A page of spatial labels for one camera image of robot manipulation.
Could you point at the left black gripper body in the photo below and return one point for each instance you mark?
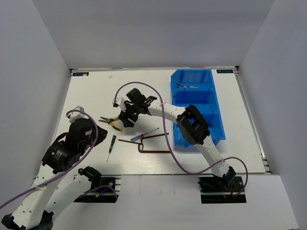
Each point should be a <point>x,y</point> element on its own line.
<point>89,142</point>

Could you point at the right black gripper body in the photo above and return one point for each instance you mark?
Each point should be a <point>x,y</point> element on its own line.
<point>131,112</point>

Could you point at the yellow pliers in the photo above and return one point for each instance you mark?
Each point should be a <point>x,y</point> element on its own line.
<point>111,121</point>
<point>186,86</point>

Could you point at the blue handled screwdriver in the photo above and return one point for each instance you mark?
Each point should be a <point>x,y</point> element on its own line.
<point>138,137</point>

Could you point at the brown hex key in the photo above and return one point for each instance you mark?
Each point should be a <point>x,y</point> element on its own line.
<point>131,142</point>
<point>141,150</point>
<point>152,136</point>

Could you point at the green black screwdriver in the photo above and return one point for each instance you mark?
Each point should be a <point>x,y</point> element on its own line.
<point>111,146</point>

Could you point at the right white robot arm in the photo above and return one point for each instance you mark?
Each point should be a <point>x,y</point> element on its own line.
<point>192,125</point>

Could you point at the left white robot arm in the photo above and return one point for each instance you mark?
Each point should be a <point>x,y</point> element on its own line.
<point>40,208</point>

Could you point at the left table label sticker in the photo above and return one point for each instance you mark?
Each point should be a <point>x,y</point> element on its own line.
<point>79,74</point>

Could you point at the table label sticker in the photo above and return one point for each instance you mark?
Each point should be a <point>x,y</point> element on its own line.
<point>224,71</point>
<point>79,74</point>

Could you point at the blue three-compartment bin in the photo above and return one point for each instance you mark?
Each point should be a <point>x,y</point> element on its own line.
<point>204,98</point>

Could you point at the right table label sticker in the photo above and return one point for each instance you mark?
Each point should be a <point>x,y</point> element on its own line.
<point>224,71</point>

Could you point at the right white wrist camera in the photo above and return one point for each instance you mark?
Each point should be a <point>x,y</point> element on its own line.
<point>119,102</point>

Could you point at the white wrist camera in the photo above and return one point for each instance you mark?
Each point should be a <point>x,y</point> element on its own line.
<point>72,116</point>
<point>119,102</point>

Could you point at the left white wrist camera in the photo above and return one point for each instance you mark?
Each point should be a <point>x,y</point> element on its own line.
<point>72,116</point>

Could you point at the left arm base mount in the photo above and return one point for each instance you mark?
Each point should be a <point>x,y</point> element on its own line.
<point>105,190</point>

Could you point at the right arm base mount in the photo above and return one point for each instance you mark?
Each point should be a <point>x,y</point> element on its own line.
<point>214,192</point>

